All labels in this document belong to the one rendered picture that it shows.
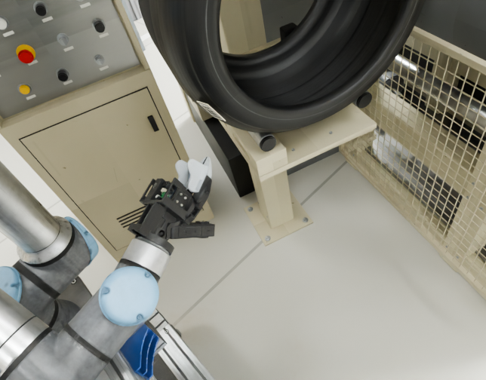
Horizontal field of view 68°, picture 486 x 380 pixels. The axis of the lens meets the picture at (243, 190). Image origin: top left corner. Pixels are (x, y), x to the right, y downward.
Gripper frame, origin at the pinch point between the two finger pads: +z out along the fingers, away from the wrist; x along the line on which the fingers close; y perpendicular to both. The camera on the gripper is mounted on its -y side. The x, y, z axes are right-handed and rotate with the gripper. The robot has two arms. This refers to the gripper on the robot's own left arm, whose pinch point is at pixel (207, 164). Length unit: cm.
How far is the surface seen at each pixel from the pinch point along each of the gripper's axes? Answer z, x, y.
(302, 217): 45, 46, -97
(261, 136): 17.7, 1.7, -11.4
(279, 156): 18.0, 1.3, -19.6
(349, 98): 30.9, -16.3, -15.7
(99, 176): 12, 88, -16
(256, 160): 13.8, 4.4, -15.8
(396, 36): 40.3, -27.2, -9.2
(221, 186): 53, 94, -80
